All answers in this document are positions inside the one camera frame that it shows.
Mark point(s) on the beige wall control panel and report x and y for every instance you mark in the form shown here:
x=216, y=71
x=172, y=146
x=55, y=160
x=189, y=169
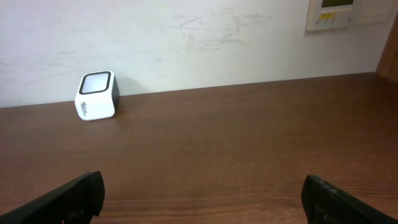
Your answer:
x=336, y=14

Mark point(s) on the white barcode scanner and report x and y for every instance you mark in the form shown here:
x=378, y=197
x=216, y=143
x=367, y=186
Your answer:
x=97, y=96

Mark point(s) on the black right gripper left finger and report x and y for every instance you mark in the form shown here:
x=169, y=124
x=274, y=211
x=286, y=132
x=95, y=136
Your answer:
x=77, y=201

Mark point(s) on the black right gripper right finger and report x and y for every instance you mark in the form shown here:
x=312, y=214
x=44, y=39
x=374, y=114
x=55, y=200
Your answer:
x=325, y=203

